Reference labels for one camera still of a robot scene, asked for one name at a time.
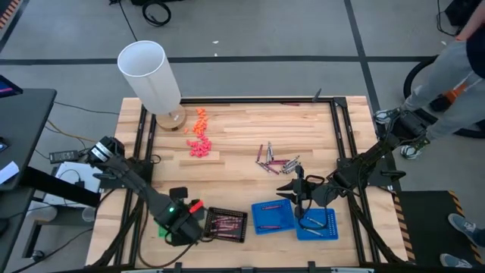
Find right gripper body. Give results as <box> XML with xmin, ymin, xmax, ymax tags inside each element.
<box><xmin>293</xmin><ymin>165</ymin><xmax>335</xmax><ymax>220</ymax></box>

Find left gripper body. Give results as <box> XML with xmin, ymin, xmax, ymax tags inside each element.
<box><xmin>163</xmin><ymin>185</ymin><xmax>208</xmax><ymax>247</ymax></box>

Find blue plastic basket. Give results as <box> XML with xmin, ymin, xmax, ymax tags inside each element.
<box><xmin>294</xmin><ymin>207</ymin><xmax>340</xmax><ymax>241</ymax></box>
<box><xmin>251</xmin><ymin>199</ymin><xmax>296</xmax><ymax>236</ymax></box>

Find black plastic basket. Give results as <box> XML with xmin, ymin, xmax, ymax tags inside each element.
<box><xmin>203</xmin><ymin>206</ymin><xmax>249</xmax><ymax>244</ymax></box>

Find clear plastic cup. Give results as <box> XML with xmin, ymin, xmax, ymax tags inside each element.
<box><xmin>81</xmin><ymin>206</ymin><xmax>97</xmax><ymax>223</ymax></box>

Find person's shoe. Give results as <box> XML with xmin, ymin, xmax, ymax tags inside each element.
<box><xmin>439</xmin><ymin>253</ymin><xmax>468</xmax><ymax>268</ymax></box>
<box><xmin>400</xmin><ymin>143</ymin><xmax>425</xmax><ymax>160</ymax></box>
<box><xmin>373</xmin><ymin>107</ymin><xmax>401</xmax><ymax>125</ymax></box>
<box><xmin>448</xmin><ymin>212</ymin><xmax>478</xmax><ymax>243</ymax></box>

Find round wooden lamp base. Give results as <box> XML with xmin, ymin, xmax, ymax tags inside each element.
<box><xmin>155</xmin><ymin>104</ymin><xmax>187</xmax><ymax>133</ymax></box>

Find white flat box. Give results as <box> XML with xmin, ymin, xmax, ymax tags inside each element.
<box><xmin>43</xmin><ymin>162</ymin><xmax>105</xmax><ymax>209</ymax></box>

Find black mat yellow stripes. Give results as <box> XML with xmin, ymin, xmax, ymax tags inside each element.
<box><xmin>392</xmin><ymin>189</ymin><xmax>480</xmax><ymax>266</ymax></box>

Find black desk beam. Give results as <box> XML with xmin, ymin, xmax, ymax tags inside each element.
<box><xmin>18</xmin><ymin>166</ymin><xmax>102</xmax><ymax>209</ymax></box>

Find black power brick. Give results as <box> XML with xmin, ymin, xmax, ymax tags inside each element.
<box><xmin>48</xmin><ymin>150</ymin><xmax>80</xmax><ymax>164</ymax></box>

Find white cylindrical lamp shade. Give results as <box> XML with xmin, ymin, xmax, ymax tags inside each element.
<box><xmin>116</xmin><ymin>39</ymin><xmax>183</xmax><ymax>117</ymax></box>

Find orange vacuum cleaner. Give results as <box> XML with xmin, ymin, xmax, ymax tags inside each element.
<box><xmin>443</xmin><ymin>83</ymin><xmax>469</xmax><ymax>104</ymax></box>

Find person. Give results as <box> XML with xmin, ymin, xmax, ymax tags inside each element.
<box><xmin>373</xmin><ymin>0</ymin><xmax>485</xmax><ymax>160</ymax></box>
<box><xmin>439</xmin><ymin>212</ymin><xmax>485</xmax><ymax>268</ymax></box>

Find white paper sheet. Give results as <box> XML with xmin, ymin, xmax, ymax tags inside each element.
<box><xmin>0</xmin><ymin>161</ymin><xmax>20</xmax><ymax>185</ymax></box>

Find black desk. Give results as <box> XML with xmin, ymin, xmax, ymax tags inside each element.
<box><xmin>0</xmin><ymin>87</ymin><xmax>58</xmax><ymax>193</ymax></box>

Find black box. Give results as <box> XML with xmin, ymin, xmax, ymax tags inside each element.
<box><xmin>130</xmin><ymin>0</ymin><xmax>183</xmax><ymax>6</ymax></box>

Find dark monitor screen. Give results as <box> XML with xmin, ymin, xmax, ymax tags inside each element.
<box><xmin>0</xmin><ymin>74</ymin><xmax>24</xmax><ymax>99</ymax></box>

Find orange black hazard tape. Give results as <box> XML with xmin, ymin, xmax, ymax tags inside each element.
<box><xmin>0</xmin><ymin>0</ymin><xmax>22</xmax><ymax>30</ymax></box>

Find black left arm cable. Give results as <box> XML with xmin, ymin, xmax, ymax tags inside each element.
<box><xmin>136</xmin><ymin>204</ymin><xmax>198</xmax><ymax>269</ymax></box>

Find black metal table frame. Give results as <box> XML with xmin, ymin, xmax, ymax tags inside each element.
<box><xmin>90</xmin><ymin>96</ymin><xmax>408</xmax><ymax>273</ymax></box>

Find black floor cable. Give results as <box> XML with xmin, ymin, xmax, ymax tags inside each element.
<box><xmin>11</xmin><ymin>227</ymin><xmax>94</xmax><ymax>273</ymax></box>
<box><xmin>52</xmin><ymin>100</ymin><xmax>120</xmax><ymax>116</ymax></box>

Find black vacuum hose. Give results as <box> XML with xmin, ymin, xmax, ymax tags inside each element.
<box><xmin>402</xmin><ymin>55</ymin><xmax>485</xmax><ymax>140</ymax></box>

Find thin black cable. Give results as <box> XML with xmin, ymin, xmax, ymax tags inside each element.
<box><xmin>109</xmin><ymin>0</ymin><xmax>138</xmax><ymax>42</ymax></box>

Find coiled black cable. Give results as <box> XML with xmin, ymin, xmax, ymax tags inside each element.
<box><xmin>142</xmin><ymin>1</ymin><xmax>172</xmax><ymax>27</ymax></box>

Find black equipment with cables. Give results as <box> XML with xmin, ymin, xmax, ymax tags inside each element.
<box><xmin>435</xmin><ymin>0</ymin><xmax>478</xmax><ymax>39</ymax></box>

